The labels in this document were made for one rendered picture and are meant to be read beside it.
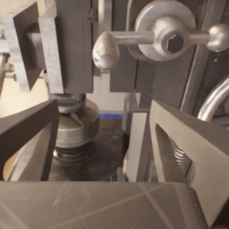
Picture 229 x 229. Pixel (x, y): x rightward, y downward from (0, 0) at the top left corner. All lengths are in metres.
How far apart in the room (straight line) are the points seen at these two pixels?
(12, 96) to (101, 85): 1.86
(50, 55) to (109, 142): 0.65
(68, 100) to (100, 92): 3.46
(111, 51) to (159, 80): 0.19
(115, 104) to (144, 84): 4.04
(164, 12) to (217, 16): 0.11
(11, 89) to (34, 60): 4.18
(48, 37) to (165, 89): 0.25
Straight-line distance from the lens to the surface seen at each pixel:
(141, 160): 0.72
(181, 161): 0.64
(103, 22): 0.39
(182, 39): 0.23
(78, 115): 0.81
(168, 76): 0.36
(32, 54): 0.52
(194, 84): 0.38
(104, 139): 1.05
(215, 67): 0.39
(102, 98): 4.32
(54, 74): 0.49
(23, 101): 4.77
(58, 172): 0.93
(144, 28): 0.27
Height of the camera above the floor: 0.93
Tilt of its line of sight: 2 degrees down
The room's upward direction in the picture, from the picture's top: 89 degrees counter-clockwise
